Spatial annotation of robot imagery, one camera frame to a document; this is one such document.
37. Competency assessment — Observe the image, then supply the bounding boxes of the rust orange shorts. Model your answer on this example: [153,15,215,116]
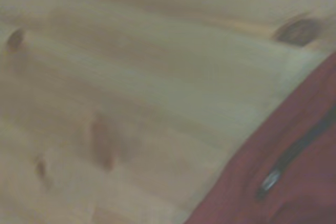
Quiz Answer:
[183,50,336,224]

